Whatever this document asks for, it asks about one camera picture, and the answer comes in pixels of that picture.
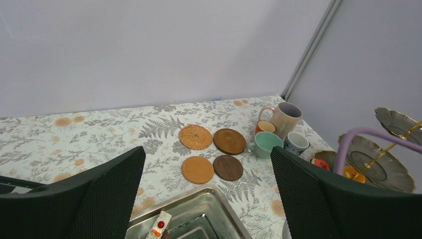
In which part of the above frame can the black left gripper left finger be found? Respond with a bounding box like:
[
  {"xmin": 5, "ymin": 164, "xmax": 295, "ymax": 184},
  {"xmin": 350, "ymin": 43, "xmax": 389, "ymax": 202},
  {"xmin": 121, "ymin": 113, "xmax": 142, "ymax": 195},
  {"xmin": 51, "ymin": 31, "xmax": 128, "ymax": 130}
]
[{"xmin": 0, "ymin": 146, "xmax": 146, "ymax": 239}]

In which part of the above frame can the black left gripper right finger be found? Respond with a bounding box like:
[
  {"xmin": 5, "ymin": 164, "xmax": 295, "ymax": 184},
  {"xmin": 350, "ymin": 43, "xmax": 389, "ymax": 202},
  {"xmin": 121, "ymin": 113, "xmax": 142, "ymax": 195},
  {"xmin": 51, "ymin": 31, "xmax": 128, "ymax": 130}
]
[{"xmin": 271, "ymin": 146, "xmax": 422, "ymax": 239}]

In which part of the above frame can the red frosted donut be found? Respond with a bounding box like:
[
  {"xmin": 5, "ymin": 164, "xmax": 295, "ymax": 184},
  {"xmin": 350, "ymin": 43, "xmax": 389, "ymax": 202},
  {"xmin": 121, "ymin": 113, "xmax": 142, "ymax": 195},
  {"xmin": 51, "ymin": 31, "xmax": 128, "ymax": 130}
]
[{"xmin": 311, "ymin": 158, "xmax": 330, "ymax": 171}]

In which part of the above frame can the grey patterned mug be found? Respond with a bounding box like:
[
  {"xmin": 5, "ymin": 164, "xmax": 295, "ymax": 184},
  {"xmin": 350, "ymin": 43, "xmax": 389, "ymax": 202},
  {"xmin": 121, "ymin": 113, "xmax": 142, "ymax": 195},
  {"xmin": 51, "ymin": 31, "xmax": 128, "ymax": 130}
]
[{"xmin": 284, "ymin": 132, "xmax": 310, "ymax": 156}]

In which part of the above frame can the chocolate cake slice with cherry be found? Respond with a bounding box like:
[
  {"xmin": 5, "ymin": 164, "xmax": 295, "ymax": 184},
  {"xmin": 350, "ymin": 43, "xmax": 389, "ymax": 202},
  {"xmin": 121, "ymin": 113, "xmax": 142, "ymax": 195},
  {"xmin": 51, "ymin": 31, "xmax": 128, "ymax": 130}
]
[{"xmin": 146, "ymin": 211, "xmax": 172, "ymax": 239}]

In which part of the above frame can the three tier black cake stand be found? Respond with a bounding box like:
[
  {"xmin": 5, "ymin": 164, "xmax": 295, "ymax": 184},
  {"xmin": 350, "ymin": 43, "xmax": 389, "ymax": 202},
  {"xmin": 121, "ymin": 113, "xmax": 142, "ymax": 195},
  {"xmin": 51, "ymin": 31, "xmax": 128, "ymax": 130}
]
[{"xmin": 309, "ymin": 107, "xmax": 422, "ymax": 194}]

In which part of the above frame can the mint green cup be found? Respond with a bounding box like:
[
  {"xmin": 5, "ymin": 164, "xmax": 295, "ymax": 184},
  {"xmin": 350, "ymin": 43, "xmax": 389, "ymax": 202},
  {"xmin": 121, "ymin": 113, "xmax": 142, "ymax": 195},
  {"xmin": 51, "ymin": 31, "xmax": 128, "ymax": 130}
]
[{"xmin": 246, "ymin": 131, "xmax": 284, "ymax": 159}]

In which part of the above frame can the black white chessboard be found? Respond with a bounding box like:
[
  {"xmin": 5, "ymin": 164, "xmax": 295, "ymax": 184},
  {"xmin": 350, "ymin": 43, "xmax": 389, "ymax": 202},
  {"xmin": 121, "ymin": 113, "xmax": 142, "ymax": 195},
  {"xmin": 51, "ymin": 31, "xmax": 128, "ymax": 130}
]
[{"xmin": 0, "ymin": 176, "xmax": 45, "ymax": 195}]

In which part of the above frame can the small red cup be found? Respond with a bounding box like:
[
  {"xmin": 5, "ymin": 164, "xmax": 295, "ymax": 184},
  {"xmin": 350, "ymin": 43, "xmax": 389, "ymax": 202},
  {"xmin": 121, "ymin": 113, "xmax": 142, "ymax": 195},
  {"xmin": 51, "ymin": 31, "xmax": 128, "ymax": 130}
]
[{"xmin": 255, "ymin": 120, "xmax": 276, "ymax": 134}]

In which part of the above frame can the dark walnut coaster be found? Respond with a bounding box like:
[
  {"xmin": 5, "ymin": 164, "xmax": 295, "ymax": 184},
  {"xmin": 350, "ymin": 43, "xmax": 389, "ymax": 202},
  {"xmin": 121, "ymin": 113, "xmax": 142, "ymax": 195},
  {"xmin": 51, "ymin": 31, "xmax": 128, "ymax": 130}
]
[{"xmin": 213, "ymin": 155, "xmax": 243, "ymax": 181}]

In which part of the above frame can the light orange wooden coaster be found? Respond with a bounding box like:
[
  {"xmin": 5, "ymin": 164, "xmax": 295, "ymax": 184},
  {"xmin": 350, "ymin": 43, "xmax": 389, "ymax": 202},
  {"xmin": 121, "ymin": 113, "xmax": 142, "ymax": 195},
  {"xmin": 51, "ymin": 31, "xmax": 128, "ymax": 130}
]
[{"xmin": 181, "ymin": 156, "xmax": 214, "ymax": 184}]

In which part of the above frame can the brown wooden saucer coaster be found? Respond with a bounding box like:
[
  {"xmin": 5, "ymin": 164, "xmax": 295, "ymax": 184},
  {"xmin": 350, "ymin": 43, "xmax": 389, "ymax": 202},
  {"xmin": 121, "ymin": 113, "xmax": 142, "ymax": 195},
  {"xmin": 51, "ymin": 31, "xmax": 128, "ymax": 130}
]
[{"xmin": 213, "ymin": 128, "xmax": 247, "ymax": 155}]

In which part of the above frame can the stainless steel tray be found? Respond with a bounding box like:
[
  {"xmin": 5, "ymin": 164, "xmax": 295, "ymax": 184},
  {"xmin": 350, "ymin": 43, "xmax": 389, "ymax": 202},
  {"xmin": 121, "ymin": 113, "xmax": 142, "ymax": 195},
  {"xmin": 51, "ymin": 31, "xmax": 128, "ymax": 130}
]
[{"xmin": 125, "ymin": 185, "xmax": 251, "ymax": 239}]

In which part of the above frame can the woven rattan coaster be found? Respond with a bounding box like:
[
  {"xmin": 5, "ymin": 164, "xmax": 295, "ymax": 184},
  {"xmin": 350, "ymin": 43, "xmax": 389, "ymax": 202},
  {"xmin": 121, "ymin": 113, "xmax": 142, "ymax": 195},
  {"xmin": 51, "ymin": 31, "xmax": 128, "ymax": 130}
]
[{"xmin": 179, "ymin": 124, "xmax": 213, "ymax": 150}]

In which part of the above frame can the aluminium frame post right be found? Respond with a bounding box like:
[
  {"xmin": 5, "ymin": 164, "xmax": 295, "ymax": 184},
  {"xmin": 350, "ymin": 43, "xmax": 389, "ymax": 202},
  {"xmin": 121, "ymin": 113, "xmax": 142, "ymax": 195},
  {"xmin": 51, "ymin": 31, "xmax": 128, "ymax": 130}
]
[{"xmin": 280, "ymin": 0, "xmax": 342, "ymax": 101}]

